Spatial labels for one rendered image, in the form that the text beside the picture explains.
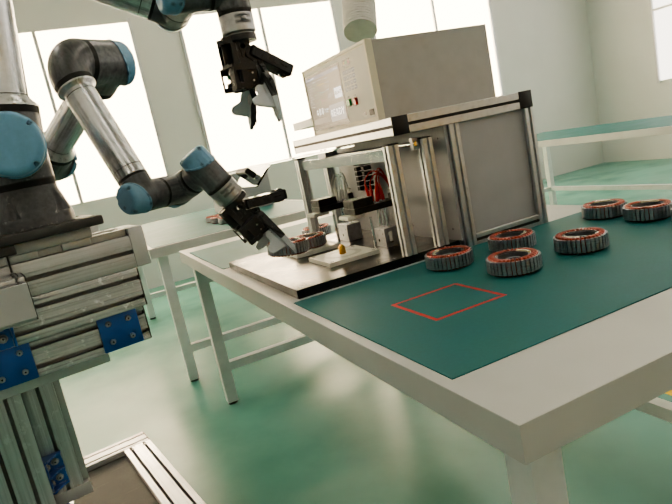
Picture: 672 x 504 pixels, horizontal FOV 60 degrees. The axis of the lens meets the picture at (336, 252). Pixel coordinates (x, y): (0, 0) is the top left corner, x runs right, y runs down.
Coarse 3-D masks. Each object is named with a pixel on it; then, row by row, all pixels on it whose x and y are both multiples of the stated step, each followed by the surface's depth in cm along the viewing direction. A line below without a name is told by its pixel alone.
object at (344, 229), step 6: (348, 222) 188; (354, 222) 186; (342, 228) 187; (348, 228) 184; (354, 228) 185; (360, 228) 186; (342, 234) 189; (348, 234) 185; (354, 234) 186; (360, 234) 186; (348, 240) 186
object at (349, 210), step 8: (352, 200) 159; (360, 200) 159; (368, 200) 160; (384, 200) 163; (344, 208) 164; (352, 208) 159; (360, 208) 159; (368, 208) 160; (376, 208) 161; (384, 208) 163; (344, 216) 161; (352, 216) 159; (360, 216) 160; (384, 216) 166; (384, 224) 166
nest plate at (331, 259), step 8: (352, 248) 166; (360, 248) 164; (368, 248) 161; (320, 256) 164; (328, 256) 162; (336, 256) 159; (344, 256) 157; (352, 256) 155; (360, 256) 156; (320, 264) 158; (328, 264) 153; (336, 264) 153
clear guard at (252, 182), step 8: (312, 152) 193; (320, 152) 172; (280, 160) 167; (256, 168) 176; (264, 168) 168; (248, 176) 179; (256, 176) 170; (240, 184) 182; (248, 184) 173; (256, 184) 165
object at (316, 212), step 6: (318, 198) 186; (324, 198) 182; (330, 198) 182; (312, 204) 185; (318, 204) 180; (324, 204) 181; (330, 204) 182; (336, 204) 182; (342, 204) 183; (312, 210) 186; (318, 210) 181; (324, 210) 181; (330, 210) 182; (342, 210) 189; (312, 216) 181; (318, 216) 181
